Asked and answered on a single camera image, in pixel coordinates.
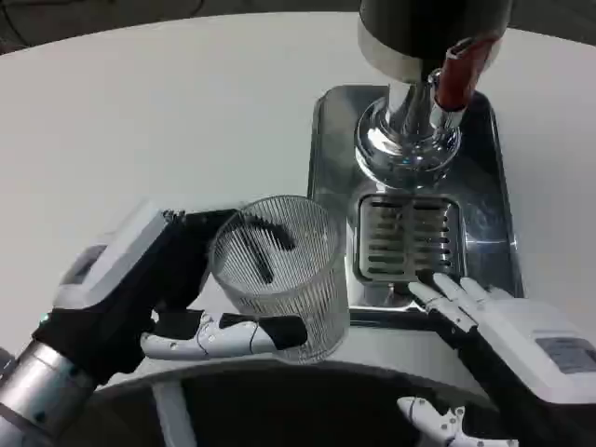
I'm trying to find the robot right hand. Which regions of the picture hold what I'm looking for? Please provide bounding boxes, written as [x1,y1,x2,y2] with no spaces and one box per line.
[395,273,596,447]

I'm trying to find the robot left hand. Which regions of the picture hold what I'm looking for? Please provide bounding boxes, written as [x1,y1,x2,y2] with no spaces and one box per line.
[32,199,309,386]

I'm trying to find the clear ribbed glass cup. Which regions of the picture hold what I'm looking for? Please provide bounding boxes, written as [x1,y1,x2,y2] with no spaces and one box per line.
[208,195,353,366]

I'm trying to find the steel drip grid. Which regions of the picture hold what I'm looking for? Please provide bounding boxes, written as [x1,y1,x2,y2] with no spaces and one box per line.
[352,193,467,285]

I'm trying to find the dark robot torso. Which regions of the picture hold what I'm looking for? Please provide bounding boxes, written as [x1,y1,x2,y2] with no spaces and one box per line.
[69,360,516,447]

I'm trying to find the steel drip tray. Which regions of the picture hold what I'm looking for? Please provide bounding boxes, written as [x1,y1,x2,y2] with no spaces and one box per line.
[305,84,525,328]

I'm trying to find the drink dispenser with chrome base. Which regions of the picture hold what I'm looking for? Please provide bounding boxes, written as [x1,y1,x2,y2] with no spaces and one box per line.
[353,0,514,190]

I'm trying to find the red dispenser tap handle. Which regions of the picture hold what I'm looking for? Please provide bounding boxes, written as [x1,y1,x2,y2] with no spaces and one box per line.
[426,36,502,131]

